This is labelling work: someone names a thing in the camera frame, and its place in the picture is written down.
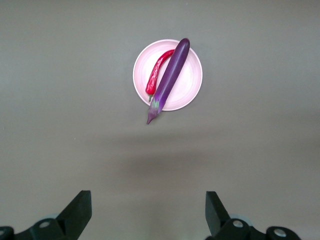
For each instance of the red chili pepper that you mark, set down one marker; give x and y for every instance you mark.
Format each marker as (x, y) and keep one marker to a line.
(155, 75)

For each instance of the brown table cover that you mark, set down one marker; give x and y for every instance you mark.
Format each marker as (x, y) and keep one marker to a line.
(50, 75)

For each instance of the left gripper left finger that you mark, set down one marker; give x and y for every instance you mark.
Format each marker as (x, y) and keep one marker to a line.
(72, 220)

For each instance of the pink round plate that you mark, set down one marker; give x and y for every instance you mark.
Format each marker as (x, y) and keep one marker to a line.
(187, 80)

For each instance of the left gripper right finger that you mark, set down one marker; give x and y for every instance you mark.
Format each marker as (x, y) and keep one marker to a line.
(222, 225)

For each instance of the purple eggplant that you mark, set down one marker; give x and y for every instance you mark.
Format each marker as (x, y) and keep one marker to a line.
(172, 72)

